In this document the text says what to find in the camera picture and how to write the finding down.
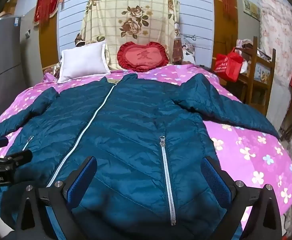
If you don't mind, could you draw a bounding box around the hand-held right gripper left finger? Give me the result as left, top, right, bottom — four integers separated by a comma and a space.
13, 156, 98, 240

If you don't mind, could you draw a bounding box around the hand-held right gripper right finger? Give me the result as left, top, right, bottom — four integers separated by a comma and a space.
201, 156, 290, 240

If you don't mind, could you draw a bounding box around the teal puffer jacket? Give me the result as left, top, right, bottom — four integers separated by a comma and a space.
0, 73, 280, 240

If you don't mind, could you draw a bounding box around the pink floral bedsheet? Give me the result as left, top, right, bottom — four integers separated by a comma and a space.
0, 64, 292, 240

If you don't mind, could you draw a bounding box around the grey refrigerator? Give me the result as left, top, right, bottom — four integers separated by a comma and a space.
0, 15, 40, 115

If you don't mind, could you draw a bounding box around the brown wooden panel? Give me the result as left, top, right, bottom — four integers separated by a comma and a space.
212, 0, 239, 80
39, 5, 61, 71

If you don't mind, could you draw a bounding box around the white pillow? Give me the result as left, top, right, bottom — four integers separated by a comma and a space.
58, 40, 110, 83

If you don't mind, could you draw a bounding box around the red shopping bag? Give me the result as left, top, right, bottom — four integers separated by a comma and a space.
214, 47, 243, 82

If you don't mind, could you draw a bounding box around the wooden chair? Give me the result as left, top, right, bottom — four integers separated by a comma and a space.
212, 36, 276, 117

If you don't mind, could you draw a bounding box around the red heart cushion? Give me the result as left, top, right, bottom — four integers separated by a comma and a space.
117, 42, 168, 73

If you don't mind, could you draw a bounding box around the red hanging banner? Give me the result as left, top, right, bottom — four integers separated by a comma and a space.
34, 0, 64, 25

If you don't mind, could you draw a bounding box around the pale floral curtain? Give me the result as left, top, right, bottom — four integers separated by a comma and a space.
257, 0, 292, 123

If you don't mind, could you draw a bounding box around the beige floral pillow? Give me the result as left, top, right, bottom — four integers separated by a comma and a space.
79, 0, 181, 72

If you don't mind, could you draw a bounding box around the red tassel decoration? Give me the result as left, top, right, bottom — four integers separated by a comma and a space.
221, 0, 239, 22

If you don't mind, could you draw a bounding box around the black wire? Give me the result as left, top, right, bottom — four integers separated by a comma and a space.
183, 34, 211, 41

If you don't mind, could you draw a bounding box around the wall picture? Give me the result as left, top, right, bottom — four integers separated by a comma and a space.
243, 0, 260, 20

